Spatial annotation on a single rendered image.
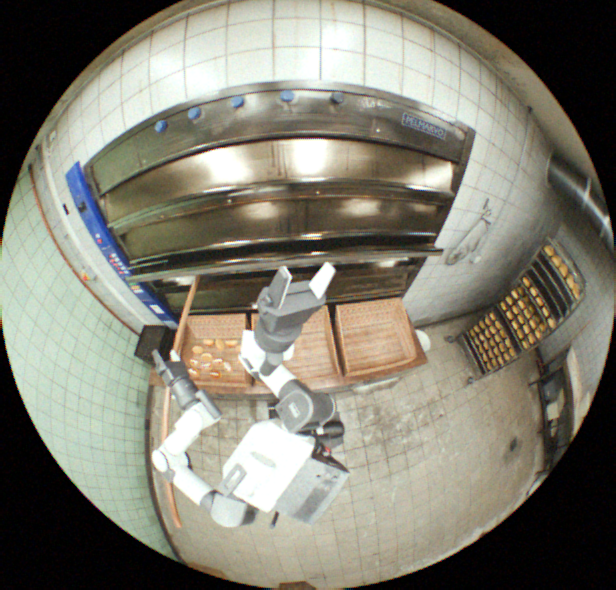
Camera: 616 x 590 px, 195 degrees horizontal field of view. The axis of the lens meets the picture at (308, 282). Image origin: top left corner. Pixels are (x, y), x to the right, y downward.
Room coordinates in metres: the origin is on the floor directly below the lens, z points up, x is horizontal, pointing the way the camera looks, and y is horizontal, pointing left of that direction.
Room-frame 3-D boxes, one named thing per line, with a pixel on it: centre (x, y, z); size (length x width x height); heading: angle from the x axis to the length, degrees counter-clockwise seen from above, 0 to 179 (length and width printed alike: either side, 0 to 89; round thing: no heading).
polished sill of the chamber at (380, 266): (0.74, 0.15, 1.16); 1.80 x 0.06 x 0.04; 97
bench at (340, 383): (0.42, 0.22, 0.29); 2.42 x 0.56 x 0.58; 97
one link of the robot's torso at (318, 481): (-0.19, 0.07, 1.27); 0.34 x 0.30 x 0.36; 151
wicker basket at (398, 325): (0.52, -0.50, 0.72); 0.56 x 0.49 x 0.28; 97
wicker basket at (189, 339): (0.38, 0.70, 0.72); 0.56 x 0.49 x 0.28; 96
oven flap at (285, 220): (0.71, 0.15, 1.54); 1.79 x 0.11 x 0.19; 97
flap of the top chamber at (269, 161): (0.71, 0.15, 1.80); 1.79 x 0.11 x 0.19; 97
